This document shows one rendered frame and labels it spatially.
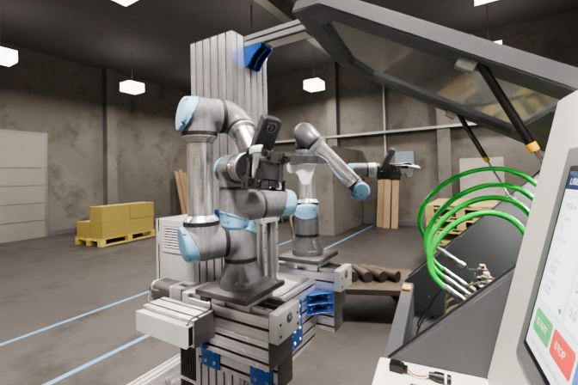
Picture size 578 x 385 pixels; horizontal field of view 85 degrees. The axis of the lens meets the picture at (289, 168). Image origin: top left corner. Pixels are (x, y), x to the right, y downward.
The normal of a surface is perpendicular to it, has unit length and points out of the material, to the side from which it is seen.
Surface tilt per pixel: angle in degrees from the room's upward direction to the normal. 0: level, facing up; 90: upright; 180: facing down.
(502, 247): 90
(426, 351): 90
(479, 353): 90
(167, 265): 90
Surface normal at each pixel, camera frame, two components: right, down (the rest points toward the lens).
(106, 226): 0.90, -0.04
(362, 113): -0.52, -0.01
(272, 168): 0.54, -0.04
